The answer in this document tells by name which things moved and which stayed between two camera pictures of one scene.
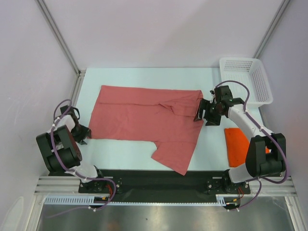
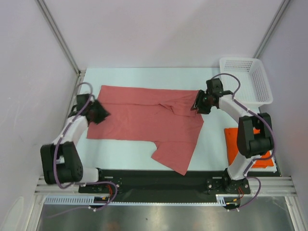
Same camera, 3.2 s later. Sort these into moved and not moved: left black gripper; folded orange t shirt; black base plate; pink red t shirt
Moved: left black gripper
Not moved: black base plate; pink red t shirt; folded orange t shirt
